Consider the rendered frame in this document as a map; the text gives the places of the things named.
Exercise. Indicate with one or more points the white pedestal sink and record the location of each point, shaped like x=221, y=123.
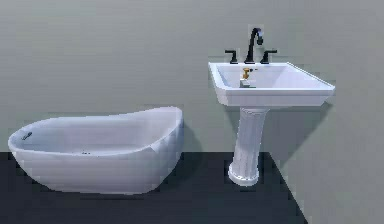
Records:
x=266, y=90

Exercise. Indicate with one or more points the black sink faucet spout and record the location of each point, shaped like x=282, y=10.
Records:
x=252, y=46

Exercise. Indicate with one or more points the white bathtub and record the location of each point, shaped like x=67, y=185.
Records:
x=100, y=160

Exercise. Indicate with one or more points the small gold topped bottle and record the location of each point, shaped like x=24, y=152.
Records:
x=246, y=78

